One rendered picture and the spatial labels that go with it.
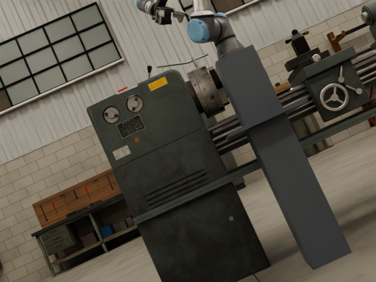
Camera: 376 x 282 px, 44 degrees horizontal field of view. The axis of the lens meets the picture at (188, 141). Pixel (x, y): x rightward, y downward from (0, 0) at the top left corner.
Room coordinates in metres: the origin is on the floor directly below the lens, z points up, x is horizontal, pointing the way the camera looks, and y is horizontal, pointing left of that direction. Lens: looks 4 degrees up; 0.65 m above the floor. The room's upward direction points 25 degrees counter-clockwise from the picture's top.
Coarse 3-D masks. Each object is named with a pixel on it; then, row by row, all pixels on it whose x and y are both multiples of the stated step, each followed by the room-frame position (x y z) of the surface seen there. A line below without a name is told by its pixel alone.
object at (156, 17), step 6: (150, 6) 2.35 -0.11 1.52; (162, 6) 2.32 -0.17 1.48; (150, 12) 2.36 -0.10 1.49; (156, 12) 2.31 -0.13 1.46; (168, 12) 2.30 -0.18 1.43; (156, 18) 2.32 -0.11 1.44; (162, 18) 2.29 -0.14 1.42; (168, 18) 2.32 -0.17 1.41; (162, 24) 2.31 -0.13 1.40; (168, 24) 2.34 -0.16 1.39
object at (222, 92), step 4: (220, 88) 2.87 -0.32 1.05; (220, 92) 2.86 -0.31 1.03; (224, 92) 2.86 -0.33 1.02; (220, 96) 2.86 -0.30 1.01; (224, 96) 2.85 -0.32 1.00; (224, 100) 2.84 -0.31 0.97; (228, 100) 2.84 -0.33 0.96; (224, 104) 2.85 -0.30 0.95; (220, 108) 2.85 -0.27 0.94; (224, 108) 2.87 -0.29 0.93
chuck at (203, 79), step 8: (192, 72) 2.82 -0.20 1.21; (200, 72) 2.79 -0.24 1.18; (208, 72) 2.77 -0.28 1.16; (200, 80) 2.76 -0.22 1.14; (208, 80) 2.75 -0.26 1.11; (200, 88) 2.75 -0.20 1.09; (208, 88) 2.75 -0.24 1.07; (216, 88) 2.75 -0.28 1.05; (208, 96) 2.76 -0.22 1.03; (216, 96) 2.76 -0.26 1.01; (208, 104) 2.78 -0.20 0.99; (216, 104) 2.79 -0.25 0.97; (216, 112) 2.86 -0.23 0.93
